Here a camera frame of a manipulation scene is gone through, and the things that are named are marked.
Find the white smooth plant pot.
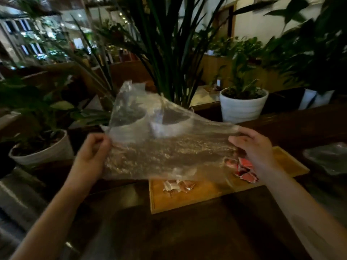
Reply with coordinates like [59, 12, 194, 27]
[298, 89, 336, 110]

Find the person's left forearm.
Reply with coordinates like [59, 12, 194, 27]
[9, 176, 95, 260]

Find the wooden tray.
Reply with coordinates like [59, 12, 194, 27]
[149, 146, 310, 215]

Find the tall long-leaved green plant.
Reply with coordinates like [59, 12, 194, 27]
[69, 0, 278, 109]

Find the clear plastic bag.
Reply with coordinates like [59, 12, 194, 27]
[100, 80, 246, 182]

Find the row of bushy green plants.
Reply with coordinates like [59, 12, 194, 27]
[194, 35, 265, 60]

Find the small broad-leaved green plant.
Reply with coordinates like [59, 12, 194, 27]
[217, 53, 265, 99]

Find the flat clear plastic sheet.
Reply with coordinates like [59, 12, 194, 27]
[302, 142, 347, 176]

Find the person's right hand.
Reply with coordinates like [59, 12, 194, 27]
[228, 127, 275, 179]

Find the large broad-leaved green plant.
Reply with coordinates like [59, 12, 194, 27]
[262, 0, 347, 94]

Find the pile of red-white paper scraps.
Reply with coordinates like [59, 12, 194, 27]
[224, 157, 260, 184]
[163, 179, 196, 196]

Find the person's left hand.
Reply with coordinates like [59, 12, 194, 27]
[73, 132, 112, 184]

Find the person's right forearm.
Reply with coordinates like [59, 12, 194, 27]
[258, 170, 347, 260]

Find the wooden door frame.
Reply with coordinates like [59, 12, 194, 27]
[213, 3, 237, 39]

